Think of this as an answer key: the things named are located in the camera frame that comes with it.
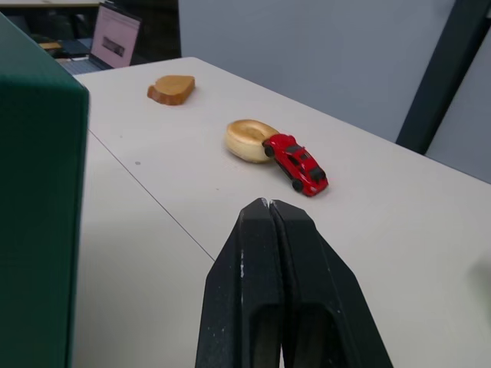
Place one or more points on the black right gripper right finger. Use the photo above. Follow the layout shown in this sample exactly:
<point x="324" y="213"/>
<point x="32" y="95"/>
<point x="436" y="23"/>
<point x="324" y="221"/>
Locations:
<point x="322" y="283"/>

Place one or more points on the brown bread slice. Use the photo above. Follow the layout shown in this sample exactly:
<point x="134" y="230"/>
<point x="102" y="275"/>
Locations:
<point x="170" y="90"/>

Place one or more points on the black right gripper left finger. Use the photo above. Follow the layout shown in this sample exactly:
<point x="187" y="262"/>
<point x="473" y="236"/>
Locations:
<point x="245" y="283"/>

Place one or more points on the dark metal post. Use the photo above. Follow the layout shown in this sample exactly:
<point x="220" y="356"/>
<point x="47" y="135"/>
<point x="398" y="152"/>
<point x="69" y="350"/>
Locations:
<point x="441" y="76"/>

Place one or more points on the red toy car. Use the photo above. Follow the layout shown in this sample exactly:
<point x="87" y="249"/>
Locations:
<point x="297" y="163"/>

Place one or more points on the tan bagel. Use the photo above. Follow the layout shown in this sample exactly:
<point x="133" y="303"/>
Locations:
<point x="247" y="140"/>

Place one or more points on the green jewelry box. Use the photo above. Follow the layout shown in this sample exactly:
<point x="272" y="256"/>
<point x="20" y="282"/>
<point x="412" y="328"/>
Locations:
<point x="38" y="199"/>

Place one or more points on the open laptop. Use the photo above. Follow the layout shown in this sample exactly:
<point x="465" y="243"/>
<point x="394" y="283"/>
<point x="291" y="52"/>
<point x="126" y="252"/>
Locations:
<point x="111" y="42"/>

